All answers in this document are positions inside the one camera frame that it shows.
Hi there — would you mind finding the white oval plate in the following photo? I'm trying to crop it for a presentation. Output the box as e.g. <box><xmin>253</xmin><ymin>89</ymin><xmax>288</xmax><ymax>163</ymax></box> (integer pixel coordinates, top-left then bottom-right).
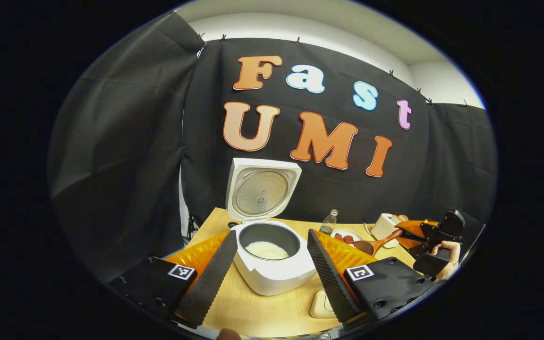
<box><xmin>330</xmin><ymin>229</ymin><xmax>364</xmax><ymax>244</ymax></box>

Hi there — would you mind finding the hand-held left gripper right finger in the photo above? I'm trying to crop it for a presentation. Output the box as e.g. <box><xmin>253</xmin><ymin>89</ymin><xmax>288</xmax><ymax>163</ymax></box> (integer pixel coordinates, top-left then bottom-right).
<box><xmin>307</xmin><ymin>229</ymin><xmax>438</xmax><ymax>330</ymax></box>

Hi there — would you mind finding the black backdrop cloth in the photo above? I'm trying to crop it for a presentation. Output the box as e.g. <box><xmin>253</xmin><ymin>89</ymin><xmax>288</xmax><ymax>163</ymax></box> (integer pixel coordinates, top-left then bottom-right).
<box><xmin>48</xmin><ymin>12</ymin><xmax>498</xmax><ymax>284</ymax></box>

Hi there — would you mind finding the white rice cooker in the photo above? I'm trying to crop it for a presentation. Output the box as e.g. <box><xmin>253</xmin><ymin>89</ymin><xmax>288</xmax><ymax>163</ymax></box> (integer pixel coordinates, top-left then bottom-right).
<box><xmin>225</xmin><ymin>158</ymin><xmax>317</xmax><ymax>297</ymax></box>

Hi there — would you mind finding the cream rice container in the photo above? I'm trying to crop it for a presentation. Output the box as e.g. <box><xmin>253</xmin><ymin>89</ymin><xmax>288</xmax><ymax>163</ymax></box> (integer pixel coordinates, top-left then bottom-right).
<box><xmin>310</xmin><ymin>289</ymin><xmax>336</xmax><ymax>319</ymax></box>

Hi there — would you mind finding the clear plastic water bottle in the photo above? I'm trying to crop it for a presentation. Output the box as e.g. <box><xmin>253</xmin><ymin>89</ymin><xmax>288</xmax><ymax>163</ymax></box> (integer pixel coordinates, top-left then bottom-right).
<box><xmin>319</xmin><ymin>209</ymin><xmax>339</xmax><ymax>235</ymax></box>

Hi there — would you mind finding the white rice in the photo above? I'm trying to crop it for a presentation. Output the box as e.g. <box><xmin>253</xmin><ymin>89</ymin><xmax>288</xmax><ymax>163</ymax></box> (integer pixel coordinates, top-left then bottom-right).
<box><xmin>245</xmin><ymin>241</ymin><xmax>290</xmax><ymax>261</ymax></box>

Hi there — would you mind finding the white toaster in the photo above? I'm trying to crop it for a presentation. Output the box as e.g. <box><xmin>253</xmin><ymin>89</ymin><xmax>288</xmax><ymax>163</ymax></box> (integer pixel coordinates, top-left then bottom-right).
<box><xmin>370</xmin><ymin>213</ymin><xmax>401</xmax><ymax>249</ymax></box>

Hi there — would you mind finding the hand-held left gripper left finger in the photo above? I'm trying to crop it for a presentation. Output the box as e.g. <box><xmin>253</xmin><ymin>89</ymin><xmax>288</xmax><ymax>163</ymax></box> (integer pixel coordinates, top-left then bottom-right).
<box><xmin>109</xmin><ymin>230</ymin><xmax>238</xmax><ymax>330</ymax></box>

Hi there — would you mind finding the brown wooden spoon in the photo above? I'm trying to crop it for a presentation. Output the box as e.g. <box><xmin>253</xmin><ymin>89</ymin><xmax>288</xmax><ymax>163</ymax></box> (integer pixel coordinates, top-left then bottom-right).
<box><xmin>351</xmin><ymin>229</ymin><xmax>404</xmax><ymax>256</ymax></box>

